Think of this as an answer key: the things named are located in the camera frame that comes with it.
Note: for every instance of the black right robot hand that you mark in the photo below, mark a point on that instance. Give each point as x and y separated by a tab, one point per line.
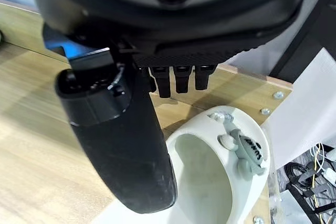
126	134

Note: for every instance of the wooden shoe rack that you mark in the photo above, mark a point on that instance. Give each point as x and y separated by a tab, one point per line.
36	134

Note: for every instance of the blue flat object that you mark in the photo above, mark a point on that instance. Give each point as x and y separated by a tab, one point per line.
76	49

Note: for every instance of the silver screw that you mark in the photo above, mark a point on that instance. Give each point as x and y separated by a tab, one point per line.
258	220
265	111
278	95

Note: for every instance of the black metal floor stand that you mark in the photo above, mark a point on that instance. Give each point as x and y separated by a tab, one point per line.
307	195

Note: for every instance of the white plug connector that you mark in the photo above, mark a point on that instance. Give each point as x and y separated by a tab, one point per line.
329	175

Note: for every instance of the black metal frame post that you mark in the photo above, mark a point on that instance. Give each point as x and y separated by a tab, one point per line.
302	40

